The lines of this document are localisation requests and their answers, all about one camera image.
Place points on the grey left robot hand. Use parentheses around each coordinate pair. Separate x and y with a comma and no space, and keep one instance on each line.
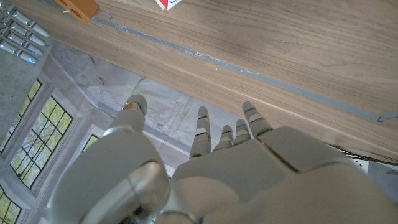
(248,180)

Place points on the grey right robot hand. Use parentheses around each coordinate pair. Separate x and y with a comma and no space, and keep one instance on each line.
(21,34)

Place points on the single wooden match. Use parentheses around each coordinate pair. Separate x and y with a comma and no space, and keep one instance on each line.
(66,11)

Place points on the red and white match box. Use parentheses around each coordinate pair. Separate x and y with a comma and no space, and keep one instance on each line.
(168,3)

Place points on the orange wooden block with holes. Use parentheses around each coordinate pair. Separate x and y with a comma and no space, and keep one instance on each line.
(81,9)

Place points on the printed window backdrop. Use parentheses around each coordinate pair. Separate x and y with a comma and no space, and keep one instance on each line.
(93,87)

